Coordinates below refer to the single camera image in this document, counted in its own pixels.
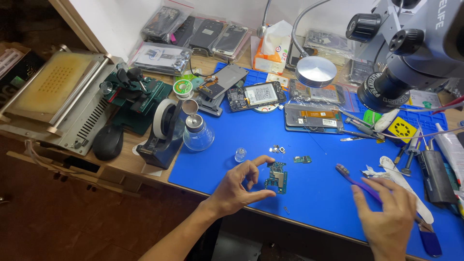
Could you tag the person's left hand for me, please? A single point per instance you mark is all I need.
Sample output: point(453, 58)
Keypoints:
point(232, 192)

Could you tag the person's right hand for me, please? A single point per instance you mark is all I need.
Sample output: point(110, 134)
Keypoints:
point(389, 224)

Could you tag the green phone motherboard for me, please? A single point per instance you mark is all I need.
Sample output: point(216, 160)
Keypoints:
point(276, 178)

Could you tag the small clear glass vial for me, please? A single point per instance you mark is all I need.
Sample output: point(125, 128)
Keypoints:
point(240, 154)

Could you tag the white plastic spudger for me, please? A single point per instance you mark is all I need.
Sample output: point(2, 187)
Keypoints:
point(402, 181)

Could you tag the crumpled white paper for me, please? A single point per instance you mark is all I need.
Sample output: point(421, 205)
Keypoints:
point(373, 172)

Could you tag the tiny metal clip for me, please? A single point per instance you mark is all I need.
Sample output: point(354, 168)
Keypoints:
point(287, 210)

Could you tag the purple toothbrush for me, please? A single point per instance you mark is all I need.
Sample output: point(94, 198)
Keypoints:
point(353, 179)

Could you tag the cluster of small metal parts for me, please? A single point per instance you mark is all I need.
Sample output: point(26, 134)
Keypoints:
point(277, 149)

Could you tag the black rectangular block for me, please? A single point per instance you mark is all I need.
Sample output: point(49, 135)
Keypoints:
point(437, 177)

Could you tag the glass solvent dispenser bottle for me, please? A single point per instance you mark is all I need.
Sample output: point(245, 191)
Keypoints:
point(198, 134)

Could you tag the small dark screwdriver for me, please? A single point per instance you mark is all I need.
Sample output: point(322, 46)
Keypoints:
point(400, 155)

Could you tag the grey precision screwdriver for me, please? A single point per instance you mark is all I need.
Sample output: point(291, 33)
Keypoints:
point(411, 152)

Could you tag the blue silicone work mat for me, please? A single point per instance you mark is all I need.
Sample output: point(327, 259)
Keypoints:
point(319, 195)

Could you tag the small green circuit board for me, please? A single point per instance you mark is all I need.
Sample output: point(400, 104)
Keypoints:
point(302, 159)

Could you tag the grey phone holder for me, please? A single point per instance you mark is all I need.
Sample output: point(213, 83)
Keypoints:
point(210, 107)

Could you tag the black tape dispenser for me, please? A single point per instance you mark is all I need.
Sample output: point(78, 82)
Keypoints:
point(161, 139)

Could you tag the white round disc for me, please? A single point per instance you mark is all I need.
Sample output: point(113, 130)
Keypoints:
point(266, 108)

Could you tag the white glue tube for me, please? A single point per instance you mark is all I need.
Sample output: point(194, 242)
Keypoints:
point(451, 152)

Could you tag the yellow square fan part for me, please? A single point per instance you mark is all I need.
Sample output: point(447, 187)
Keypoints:
point(401, 129)

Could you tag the opened phone with battery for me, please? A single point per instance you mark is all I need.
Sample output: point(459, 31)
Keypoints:
point(259, 95)

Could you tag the white cloth wad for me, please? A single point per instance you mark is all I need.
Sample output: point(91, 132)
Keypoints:
point(386, 120)

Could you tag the green plastic piece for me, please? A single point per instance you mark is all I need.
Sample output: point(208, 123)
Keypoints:
point(371, 117)

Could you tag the bagged white card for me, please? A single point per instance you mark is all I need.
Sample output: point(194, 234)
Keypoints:
point(426, 98)

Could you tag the phone in clear bag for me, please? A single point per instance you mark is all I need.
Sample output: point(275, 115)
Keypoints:
point(319, 93)

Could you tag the green clamping fixture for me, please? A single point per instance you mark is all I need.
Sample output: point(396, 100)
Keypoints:
point(139, 98)

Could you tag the black computer mouse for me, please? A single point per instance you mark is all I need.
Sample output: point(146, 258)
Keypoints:
point(108, 143)

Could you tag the orange tissue box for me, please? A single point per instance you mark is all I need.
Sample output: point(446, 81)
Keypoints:
point(272, 54)

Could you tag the round metal gooseneck lamp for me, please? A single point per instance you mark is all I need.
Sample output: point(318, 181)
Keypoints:
point(315, 70)

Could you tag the bagged phone screen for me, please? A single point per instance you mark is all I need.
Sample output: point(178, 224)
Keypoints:
point(230, 41)

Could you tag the bag with white label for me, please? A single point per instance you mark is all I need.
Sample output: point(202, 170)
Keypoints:
point(161, 58)

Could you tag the bagged black battery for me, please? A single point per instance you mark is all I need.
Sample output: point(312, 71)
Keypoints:
point(360, 72)

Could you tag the grey stereo microscope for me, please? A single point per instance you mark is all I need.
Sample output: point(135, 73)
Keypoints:
point(409, 54)

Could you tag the thin metal gooseneck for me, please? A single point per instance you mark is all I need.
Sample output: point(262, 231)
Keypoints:
point(264, 21)

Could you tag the bagged circuit parts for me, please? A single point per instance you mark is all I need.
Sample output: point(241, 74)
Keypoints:
point(328, 43)

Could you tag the bagged dark phone part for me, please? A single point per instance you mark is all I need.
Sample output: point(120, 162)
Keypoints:
point(163, 21)

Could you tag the metal screen separator machine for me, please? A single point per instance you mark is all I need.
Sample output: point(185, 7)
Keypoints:
point(54, 98)

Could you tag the bagged black phone frame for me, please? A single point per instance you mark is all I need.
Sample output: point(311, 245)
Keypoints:
point(206, 36)

